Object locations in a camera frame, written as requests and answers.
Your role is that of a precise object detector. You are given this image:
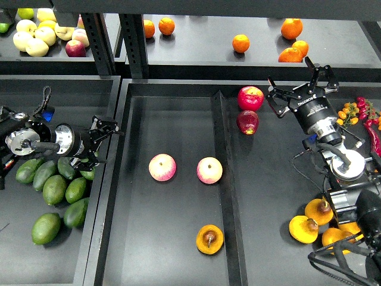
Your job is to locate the yellow pear pile bottom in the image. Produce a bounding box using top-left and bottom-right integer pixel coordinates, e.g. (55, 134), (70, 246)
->
(321, 228), (358, 247)

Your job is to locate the dark red apple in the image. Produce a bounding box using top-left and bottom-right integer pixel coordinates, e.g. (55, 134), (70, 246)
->
(236, 110), (259, 135)

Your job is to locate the pale yellow apple left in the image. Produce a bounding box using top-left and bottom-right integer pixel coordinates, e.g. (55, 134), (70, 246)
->
(13, 32), (34, 52)

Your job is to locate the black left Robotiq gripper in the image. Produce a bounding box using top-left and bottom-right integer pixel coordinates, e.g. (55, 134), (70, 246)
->
(55, 116), (124, 172)

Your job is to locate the pink apple right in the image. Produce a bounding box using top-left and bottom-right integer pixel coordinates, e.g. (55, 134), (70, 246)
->
(196, 157), (223, 184)

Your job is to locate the green avocado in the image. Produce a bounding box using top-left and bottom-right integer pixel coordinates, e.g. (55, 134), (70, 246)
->
(79, 151), (99, 181)
(65, 177), (87, 204)

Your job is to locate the yellow pear pile upper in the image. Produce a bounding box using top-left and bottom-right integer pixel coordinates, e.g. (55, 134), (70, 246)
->
(304, 198), (333, 226)

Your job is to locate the pink apple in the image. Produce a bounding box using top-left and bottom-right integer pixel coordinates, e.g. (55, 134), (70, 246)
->
(196, 157), (223, 184)
(148, 154), (176, 182)

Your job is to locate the red apple on shelf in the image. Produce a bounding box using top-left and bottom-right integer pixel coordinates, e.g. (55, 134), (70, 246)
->
(65, 39), (86, 57)

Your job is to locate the pale yellow apple front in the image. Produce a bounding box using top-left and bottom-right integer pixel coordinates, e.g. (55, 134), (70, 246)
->
(26, 38), (49, 57)

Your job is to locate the pink apple left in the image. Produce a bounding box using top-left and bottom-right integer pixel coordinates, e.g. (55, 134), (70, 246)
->
(148, 154), (176, 182)

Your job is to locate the small orange right shelf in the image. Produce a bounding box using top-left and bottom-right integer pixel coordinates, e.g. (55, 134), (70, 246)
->
(292, 40), (309, 58)

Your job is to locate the pale yellow apple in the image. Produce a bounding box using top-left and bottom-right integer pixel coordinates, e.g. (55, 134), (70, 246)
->
(26, 38), (49, 57)
(13, 32), (34, 52)

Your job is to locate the red chili pepper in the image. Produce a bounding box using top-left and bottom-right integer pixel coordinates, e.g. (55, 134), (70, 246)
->
(364, 124), (381, 157)

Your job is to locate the large orange on shelf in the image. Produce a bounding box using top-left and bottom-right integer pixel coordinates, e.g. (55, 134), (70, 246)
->
(280, 18), (303, 40)

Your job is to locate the orange on shelf far left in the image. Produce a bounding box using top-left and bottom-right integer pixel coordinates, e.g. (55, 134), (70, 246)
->
(143, 19), (155, 39)

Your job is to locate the black tray divider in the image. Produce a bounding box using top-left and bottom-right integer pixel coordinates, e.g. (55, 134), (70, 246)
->
(211, 91), (248, 285)

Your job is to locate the orange on shelf middle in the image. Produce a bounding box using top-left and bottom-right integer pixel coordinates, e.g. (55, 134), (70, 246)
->
(232, 34), (250, 53)

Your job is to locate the yellow pear with brown stem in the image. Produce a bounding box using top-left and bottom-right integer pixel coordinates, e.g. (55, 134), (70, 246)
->
(196, 224), (224, 255)

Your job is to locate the orange at shelf edge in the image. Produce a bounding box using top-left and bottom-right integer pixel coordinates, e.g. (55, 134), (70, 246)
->
(278, 47), (303, 63)

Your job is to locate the red cherry tomato bunch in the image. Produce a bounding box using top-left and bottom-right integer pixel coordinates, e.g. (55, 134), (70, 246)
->
(356, 97), (380, 129)

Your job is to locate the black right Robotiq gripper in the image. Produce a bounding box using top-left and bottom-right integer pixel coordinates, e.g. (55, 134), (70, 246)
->
(266, 56), (339, 134)

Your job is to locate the bright red apple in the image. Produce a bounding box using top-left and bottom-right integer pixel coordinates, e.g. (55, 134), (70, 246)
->
(237, 86), (264, 111)

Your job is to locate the black shelf upright post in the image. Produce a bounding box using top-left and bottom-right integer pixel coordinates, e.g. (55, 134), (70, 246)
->
(118, 14), (149, 79)

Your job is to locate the green lime on shelf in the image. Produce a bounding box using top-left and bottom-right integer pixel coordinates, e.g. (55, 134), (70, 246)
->
(17, 8), (35, 20)

